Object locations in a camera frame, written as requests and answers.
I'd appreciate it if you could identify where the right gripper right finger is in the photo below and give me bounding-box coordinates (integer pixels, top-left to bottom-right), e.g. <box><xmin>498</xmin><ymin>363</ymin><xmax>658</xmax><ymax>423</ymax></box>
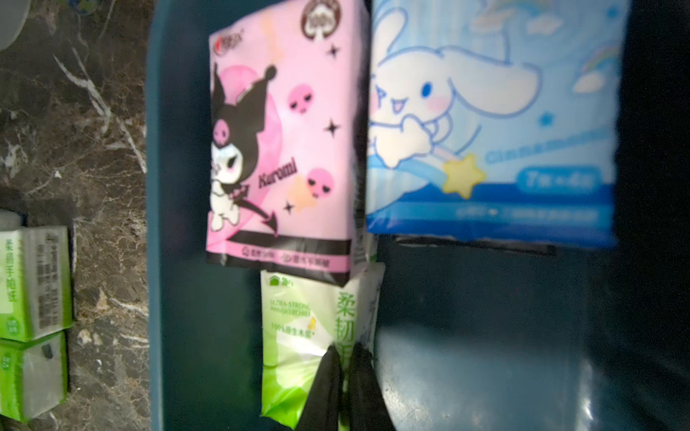
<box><xmin>348</xmin><ymin>343</ymin><xmax>395</xmax><ymax>431</ymax></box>

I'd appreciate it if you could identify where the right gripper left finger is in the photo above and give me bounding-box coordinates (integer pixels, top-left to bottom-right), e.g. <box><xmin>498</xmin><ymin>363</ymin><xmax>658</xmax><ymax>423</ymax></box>
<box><xmin>295</xmin><ymin>345</ymin><xmax>343</xmax><ymax>431</ymax></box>

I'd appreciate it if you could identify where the green tissue pack front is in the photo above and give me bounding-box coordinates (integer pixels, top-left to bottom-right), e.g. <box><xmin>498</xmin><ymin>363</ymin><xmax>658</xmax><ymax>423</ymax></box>
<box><xmin>261</xmin><ymin>263</ymin><xmax>386</xmax><ymax>429</ymax></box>

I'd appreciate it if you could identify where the green tissue pack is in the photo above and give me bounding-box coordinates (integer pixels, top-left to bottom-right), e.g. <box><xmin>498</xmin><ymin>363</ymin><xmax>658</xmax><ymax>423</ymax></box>
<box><xmin>1</xmin><ymin>226</ymin><xmax>73</xmax><ymax>342</ymax></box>
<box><xmin>1</xmin><ymin>332</ymin><xmax>68</xmax><ymax>423</ymax></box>
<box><xmin>261</xmin><ymin>263</ymin><xmax>386</xmax><ymax>429</ymax></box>

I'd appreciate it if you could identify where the blue Cinnamoroll tissue pack front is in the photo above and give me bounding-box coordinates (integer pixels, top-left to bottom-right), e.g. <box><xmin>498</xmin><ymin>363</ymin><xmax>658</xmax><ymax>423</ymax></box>
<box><xmin>366</xmin><ymin>1</ymin><xmax>631</xmax><ymax>249</ymax></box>

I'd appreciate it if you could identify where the pink Kuromi tissue pack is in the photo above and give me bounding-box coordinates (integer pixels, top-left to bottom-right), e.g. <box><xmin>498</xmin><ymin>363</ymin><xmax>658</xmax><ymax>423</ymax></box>
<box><xmin>206</xmin><ymin>1</ymin><xmax>369</xmax><ymax>287</ymax></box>

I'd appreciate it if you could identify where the teal storage box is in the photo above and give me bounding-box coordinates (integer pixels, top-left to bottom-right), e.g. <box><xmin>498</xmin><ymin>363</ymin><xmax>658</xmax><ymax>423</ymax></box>
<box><xmin>146</xmin><ymin>1</ymin><xmax>689</xmax><ymax>430</ymax></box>

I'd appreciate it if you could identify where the green tissue pack centre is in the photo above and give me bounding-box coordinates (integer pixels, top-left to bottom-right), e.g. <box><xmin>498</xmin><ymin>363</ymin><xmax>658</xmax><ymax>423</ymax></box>
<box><xmin>1</xmin><ymin>332</ymin><xmax>68</xmax><ymax>423</ymax></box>

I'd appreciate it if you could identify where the green tissue pack back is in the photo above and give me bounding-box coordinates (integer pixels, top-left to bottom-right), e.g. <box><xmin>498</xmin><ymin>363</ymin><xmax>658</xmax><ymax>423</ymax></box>
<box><xmin>1</xmin><ymin>226</ymin><xmax>73</xmax><ymax>342</ymax></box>

